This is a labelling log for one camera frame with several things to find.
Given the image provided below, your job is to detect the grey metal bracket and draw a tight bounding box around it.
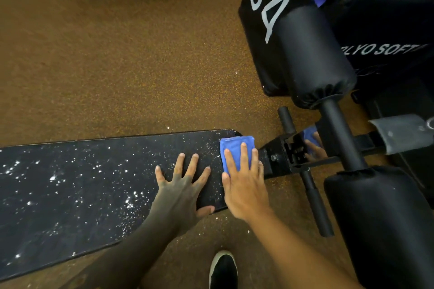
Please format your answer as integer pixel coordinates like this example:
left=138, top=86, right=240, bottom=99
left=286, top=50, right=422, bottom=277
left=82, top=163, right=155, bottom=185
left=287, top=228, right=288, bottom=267
left=368, top=114, right=434, bottom=156

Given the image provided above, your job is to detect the person's right forearm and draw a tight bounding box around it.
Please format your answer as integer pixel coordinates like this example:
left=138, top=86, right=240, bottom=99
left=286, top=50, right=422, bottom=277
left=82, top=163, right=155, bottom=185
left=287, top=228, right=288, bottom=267
left=245, top=209, right=366, bottom=289

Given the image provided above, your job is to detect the black printed soft box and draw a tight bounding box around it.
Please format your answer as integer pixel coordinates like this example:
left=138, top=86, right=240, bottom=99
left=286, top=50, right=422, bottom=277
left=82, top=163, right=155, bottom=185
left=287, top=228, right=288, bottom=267
left=238, top=0, right=434, bottom=98

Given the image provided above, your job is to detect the person's left forearm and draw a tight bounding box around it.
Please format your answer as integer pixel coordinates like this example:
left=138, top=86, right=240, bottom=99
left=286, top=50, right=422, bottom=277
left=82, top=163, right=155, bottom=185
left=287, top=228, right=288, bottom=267
left=58, top=212, right=178, bottom=289

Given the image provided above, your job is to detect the black foam roller pad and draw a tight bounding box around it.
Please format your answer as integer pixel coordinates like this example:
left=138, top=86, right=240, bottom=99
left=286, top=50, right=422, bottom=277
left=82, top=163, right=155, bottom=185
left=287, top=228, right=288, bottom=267
left=323, top=165, right=434, bottom=289
left=275, top=4, right=358, bottom=110

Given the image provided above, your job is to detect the black metal bench frame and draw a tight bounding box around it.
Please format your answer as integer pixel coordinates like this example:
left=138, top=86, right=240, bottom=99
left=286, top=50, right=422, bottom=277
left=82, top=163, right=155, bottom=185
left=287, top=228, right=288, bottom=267
left=258, top=96, right=434, bottom=238

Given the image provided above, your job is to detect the blue cleaning cloth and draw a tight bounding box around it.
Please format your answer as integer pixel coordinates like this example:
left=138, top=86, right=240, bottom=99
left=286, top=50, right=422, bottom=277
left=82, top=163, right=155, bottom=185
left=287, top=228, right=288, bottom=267
left=219, top=135, right=255, bottom=177

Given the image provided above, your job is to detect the black and white shoe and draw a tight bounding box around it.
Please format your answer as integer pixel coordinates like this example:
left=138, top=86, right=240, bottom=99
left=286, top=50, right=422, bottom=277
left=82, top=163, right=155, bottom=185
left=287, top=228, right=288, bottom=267
left=209, top=250, right=238, bottom=289

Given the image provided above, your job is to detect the black bench pad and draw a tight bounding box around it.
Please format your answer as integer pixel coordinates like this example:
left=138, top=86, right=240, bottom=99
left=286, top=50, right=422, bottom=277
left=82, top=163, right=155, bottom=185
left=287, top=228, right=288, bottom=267
left=0, top=128, right=242, bottom=283

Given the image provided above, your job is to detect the person's left hand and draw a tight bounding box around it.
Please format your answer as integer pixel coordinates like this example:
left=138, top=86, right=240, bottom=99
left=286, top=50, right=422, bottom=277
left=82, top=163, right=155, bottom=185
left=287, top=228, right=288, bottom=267
left=149, top=153, right=216, bottom=233

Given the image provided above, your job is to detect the person's right hand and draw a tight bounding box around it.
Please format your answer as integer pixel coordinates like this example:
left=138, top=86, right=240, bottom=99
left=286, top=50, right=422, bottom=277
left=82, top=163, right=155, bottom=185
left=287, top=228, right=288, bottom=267
left=221, top=142, right=272, bottom=224

